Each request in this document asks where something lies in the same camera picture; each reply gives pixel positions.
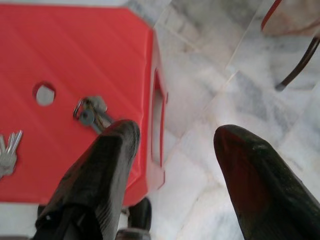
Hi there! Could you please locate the silver key bunch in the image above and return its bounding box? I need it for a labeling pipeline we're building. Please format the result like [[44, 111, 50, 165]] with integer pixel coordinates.
[[0, 129, 24, 180]]

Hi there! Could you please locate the red plastic stool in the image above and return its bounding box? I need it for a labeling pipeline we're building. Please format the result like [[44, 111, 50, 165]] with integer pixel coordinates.
[[0, 3, 169, 208]]

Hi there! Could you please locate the marble pattern board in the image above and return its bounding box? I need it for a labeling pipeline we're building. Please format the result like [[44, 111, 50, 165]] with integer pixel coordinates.
[[260, 0, 320, 38]]

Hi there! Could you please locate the dark key bunch on ring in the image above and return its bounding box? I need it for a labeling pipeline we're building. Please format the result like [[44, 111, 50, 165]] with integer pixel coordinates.
[[73, 95, 118, 133]]

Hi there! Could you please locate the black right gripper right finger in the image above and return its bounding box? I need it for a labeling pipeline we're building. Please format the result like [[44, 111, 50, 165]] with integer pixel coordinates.
[[213, 124, 320, 240]]

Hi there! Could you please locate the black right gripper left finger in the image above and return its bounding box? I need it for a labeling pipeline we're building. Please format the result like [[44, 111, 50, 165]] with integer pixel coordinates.
[[34, 119, 141, 240]]

